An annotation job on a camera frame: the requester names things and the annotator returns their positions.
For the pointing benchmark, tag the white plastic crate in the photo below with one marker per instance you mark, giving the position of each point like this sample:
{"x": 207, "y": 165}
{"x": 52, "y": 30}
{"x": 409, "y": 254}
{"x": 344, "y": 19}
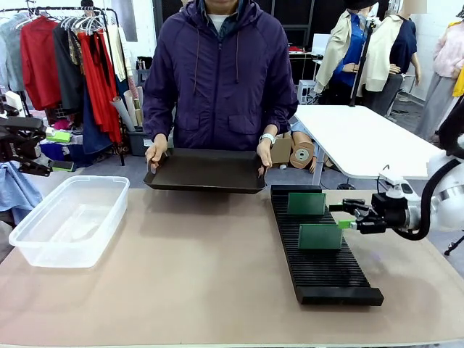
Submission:
{"x": 308, "y": 92}

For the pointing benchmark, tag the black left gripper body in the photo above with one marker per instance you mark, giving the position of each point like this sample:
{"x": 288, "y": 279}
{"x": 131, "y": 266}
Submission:
{"x": 18, "y": 146}

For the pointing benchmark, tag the brown cardboard box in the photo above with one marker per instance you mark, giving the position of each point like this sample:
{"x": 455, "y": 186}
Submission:
{"x": 282, "y": 152}

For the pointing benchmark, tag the person's right forearm purple sleeve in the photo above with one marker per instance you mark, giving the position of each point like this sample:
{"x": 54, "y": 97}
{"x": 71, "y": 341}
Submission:
{"x": 159, "y": 123}

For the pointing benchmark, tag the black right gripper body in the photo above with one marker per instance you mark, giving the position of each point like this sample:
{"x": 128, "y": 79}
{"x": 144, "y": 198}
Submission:
{"x": 393, "y": 212}

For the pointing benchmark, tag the black tripod foot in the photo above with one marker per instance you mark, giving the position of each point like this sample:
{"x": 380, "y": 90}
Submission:
{"x": 455, "y": 246}

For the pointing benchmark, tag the mannequin pink sweater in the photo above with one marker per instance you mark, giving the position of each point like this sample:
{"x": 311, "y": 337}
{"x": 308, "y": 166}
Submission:
{"x": 444, "y": 72}

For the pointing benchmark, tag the black slotted PCB rack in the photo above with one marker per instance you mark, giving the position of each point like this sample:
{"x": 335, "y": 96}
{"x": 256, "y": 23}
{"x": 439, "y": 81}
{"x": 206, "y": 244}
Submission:
{"x": 326, "y": 272}

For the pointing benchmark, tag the white wristwatch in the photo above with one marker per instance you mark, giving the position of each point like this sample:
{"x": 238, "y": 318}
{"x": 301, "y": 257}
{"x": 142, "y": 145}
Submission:
{"x": 267, "y": 138}

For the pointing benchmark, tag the mannequin cream navy shirt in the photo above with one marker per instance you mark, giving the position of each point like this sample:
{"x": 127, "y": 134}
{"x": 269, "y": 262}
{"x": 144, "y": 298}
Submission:
{"x": 391, "y": 43}

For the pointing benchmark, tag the grey storage bin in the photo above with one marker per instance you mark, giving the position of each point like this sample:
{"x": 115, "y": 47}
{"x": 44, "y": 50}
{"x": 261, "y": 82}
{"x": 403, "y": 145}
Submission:
{"x": 137, "y": 143}

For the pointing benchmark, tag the mannequin cream jacket blue shirt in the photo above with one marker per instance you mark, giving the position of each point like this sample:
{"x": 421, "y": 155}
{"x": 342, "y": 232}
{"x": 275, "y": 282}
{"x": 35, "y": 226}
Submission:
{"x": 344, "y": 47}

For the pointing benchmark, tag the black jacket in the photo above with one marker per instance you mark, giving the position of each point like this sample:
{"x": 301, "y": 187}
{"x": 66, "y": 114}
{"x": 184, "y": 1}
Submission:
{"x": 69, "y": 83}

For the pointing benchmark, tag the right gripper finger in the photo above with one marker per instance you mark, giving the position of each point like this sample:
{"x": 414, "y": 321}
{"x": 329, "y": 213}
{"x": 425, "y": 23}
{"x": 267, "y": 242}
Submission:
{"x": 369, "y": 224}
{"x": 357, "y": 208}

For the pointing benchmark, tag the person torso purple jacket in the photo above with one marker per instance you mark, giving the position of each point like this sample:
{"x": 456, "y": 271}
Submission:
{"x": 221, "y": 90}

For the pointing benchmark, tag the blue denim garment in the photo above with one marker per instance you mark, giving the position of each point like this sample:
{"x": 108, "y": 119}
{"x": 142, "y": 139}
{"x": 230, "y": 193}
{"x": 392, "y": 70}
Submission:
{"x": 94, "y": 134}

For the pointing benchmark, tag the black serving tray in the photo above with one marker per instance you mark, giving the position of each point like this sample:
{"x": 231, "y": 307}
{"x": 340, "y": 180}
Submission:
{"x": 206, "y": 170}

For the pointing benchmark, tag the light grey shirt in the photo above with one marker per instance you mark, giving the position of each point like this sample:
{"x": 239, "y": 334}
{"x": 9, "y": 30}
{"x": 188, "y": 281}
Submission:
{"x": 11, "y": 54}

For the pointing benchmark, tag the person's left forearm purple sleeve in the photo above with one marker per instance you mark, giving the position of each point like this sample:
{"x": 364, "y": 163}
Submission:
{"x": 281, "y": 119}

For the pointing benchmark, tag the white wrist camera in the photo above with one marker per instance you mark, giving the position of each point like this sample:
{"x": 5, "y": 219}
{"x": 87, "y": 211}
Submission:
{"x": 11, "y": 98}
{"x": 394, "y": 181}

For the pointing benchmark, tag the person's right hand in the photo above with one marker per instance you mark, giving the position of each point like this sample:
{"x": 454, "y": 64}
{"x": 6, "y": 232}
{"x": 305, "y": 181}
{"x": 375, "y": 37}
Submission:
{"x": 156, "y": 154}

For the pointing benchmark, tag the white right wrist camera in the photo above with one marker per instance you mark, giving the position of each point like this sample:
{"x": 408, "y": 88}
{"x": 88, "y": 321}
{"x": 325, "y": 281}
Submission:
{"x": 394, "y": 181}

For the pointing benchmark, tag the green PCB board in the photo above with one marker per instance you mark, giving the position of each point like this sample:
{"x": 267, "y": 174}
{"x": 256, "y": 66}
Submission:
{"x": 306, "y": 203}
{"x": 319, "y": 237}

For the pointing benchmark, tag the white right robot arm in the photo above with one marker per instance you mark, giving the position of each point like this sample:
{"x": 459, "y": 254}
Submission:
{"x": 449, "y": 203}

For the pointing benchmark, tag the blue fabric pile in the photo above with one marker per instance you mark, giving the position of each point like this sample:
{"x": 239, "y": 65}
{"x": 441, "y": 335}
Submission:
{"x": 58, "y": 151}

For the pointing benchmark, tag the black clothes rack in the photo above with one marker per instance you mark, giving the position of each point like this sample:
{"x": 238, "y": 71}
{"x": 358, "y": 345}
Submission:
{"x": 112, "y": 43}

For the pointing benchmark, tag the red dress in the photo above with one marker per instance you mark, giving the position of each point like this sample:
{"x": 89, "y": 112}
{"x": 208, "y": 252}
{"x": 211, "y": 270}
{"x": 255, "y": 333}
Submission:
{"x": 98, "y": 90}

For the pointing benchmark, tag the clear plastic box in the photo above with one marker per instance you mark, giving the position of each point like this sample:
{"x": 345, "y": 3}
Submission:
{"x": 69, "y": 221}

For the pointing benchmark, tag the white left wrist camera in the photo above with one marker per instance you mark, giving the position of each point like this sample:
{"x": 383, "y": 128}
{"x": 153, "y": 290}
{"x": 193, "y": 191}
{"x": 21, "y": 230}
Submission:
{"x": 11, "y": 98}

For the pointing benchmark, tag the brown cardboard spool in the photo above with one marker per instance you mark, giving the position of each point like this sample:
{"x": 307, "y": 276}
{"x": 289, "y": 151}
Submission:
{"x": 302, "y": 156}

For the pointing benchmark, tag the red shirt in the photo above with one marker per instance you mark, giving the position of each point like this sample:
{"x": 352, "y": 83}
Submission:
{"x": 40, "y": 65}

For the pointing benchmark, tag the person's left hand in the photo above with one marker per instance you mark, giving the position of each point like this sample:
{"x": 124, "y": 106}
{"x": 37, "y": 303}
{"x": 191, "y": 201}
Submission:
{"x": 266, "y": 154}

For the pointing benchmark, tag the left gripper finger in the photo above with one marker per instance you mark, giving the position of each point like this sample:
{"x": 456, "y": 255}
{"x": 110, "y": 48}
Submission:
{"x": 58, "y": 137}
{"x": 61, "y": 166}

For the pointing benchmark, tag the cream hanging garment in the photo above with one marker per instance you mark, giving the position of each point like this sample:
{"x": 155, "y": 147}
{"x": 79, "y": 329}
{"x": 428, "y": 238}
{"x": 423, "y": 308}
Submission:
{"x": 116, "y": 54}

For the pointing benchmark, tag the light blue cloth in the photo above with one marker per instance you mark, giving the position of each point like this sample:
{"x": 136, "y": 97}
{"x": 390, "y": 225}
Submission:
{"x": 18, "y": 192}

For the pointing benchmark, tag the white table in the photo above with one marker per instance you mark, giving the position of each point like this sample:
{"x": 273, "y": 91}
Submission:
{"x": 362, "y": 137}

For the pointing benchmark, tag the black tripod pole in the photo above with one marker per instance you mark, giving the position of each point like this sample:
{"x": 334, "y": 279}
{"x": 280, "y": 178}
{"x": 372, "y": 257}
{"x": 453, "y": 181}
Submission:
{"x": 360, "y": 65}

